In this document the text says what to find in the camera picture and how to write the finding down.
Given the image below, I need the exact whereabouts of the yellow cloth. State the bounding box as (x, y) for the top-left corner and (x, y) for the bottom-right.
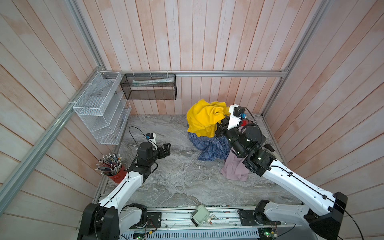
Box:
(187, 99), (230, 138)

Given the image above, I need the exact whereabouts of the small white electronic device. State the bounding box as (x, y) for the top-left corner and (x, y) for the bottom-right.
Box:
(191, 205), (217, 227)

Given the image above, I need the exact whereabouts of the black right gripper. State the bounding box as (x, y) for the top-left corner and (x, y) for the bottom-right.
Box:
(216, 112), (246, 159)

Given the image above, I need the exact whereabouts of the black white stapler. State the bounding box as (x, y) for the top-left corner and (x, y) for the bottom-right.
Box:
(264, 144), (275, 153)

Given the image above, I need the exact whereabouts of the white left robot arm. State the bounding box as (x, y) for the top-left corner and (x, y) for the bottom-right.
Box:
(77, 142), (171, 240)

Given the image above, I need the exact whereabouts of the white wire mesh shelf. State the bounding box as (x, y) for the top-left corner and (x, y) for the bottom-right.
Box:
(74, 71), (131, 145)

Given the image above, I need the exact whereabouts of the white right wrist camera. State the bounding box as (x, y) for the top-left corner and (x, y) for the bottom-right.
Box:
(228, 105), (245, 130)

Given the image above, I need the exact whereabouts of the red cloth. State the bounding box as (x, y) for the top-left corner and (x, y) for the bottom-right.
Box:
(240, 119), (252, 127)

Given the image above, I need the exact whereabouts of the black wire mesh basket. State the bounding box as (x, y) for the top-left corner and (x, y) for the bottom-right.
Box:
(120, 73), (178, 101)

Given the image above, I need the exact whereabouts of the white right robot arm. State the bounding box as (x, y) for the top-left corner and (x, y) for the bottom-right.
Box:
(215, 117), (348, 240)

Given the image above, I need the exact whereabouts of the pink striped cloth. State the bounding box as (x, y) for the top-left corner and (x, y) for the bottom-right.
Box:
(221, 152), (250, 182)

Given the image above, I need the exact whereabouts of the blue checkered cloth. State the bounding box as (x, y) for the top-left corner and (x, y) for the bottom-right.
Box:
(188, 133), (231, 162)

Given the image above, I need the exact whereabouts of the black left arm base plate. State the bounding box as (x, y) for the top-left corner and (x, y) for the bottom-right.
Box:
(131, 212), (162, 229)

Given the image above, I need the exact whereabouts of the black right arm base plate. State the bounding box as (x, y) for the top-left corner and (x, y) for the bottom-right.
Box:
(237, 209), (281, 226)

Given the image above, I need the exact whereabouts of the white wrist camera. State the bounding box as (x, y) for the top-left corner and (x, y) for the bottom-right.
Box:
(228, 105), (245, 130)
(146, 133), (157, 145)

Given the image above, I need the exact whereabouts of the red pen cup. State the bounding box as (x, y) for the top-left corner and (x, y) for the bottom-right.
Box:
(96, 153), (127, 184)

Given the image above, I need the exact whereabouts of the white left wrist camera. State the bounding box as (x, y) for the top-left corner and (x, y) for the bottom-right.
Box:
(146, 133), (157, 145)

